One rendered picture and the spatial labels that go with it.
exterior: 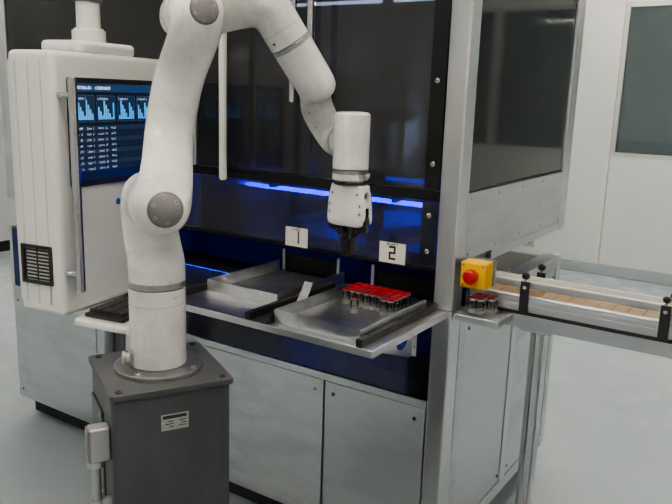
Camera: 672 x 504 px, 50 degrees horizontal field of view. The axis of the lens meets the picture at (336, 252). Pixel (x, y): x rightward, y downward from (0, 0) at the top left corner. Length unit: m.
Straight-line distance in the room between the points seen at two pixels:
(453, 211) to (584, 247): 4.76
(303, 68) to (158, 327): 0.63
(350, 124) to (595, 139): 5.04
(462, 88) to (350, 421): 1.06
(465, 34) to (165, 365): 1.10
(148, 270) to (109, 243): 0.82
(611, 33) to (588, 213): 1.49
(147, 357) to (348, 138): 0.65
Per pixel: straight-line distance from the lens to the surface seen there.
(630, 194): 6.55
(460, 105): 1.95
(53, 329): 3.29
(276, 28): 1.59
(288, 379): 2.41
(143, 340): 1.59
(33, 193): 2.24
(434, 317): 1.98
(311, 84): 1.61
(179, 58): 1.50
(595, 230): 6.65
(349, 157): 1.66
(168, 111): 1.51
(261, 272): 2.35
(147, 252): 1.57
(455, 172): 1.96
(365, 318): 1.92
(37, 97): 2.19
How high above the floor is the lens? 1.46
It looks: 12 degrees down
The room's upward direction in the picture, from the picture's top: 2 degrees clockwise
